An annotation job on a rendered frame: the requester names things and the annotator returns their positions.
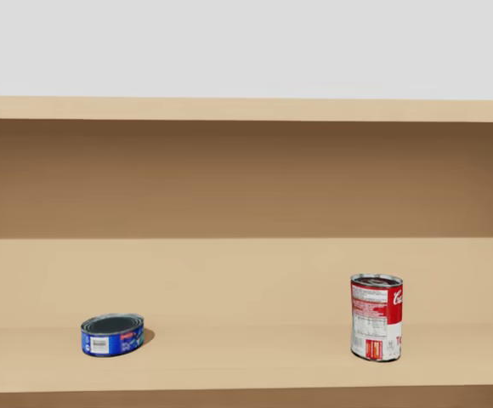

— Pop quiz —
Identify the pale wooden shelf unit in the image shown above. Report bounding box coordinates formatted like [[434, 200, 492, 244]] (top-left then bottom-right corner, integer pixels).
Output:
[[0, 95, 493, 408]]

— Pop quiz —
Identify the red and white can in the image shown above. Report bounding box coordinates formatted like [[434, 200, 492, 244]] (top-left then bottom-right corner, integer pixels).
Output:
[[349, 273, 405, 364]]

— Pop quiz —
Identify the blue flat can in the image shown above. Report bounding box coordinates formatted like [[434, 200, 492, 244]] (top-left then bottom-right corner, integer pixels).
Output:
[[80, 313, 145, 359]]

